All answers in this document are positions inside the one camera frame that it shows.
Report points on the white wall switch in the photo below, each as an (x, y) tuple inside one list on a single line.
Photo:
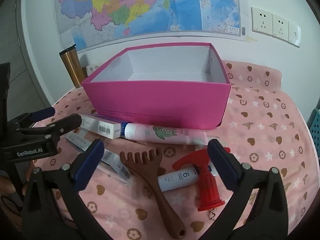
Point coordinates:
[(294, 34)]

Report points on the white carton with grey stripe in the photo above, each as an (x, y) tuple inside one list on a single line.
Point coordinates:
[(113, 161)]

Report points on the white cosmetic tube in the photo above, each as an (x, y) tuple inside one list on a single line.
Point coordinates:
[(175, 178)]

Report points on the colourful wall map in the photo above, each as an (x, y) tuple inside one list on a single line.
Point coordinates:
[(140, 5)]

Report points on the blue perforated plastic basket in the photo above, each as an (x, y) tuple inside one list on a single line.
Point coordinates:
[(316, 130)]

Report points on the pink cardboard box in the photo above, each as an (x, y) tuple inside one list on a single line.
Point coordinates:
[(155, 100)]

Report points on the gold metal tumbler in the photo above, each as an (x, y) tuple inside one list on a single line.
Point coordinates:
[(72, 67)]

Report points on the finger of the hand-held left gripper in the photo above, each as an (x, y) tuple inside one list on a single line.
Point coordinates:
[(43, 113), (71, 121)]

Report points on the white star-printed cloth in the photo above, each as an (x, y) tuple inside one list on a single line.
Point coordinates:
[(91, 68)]

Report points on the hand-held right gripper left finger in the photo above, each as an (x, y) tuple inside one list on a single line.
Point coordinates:
[(87, 165)]

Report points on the brown toy rake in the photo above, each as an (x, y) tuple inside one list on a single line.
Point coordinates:
[(150, 175)]

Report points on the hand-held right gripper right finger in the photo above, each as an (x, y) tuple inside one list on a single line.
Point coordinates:
[(225, 165)]

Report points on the white wall socket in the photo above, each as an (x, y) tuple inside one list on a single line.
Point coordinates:
[(262, 21), (280, 27)]

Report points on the grey door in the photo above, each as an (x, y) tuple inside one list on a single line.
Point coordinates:
[(15, 42)]

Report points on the pink tube with white cap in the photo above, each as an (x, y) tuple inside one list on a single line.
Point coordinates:
[(155, 133)]

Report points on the white carton with blue end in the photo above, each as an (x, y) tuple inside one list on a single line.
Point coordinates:
[(100, 125)]

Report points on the red toy hammer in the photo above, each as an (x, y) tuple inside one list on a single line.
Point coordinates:
[(207, 185)]

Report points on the person's left hand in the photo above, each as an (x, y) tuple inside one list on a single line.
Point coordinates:
[(6, 185)]

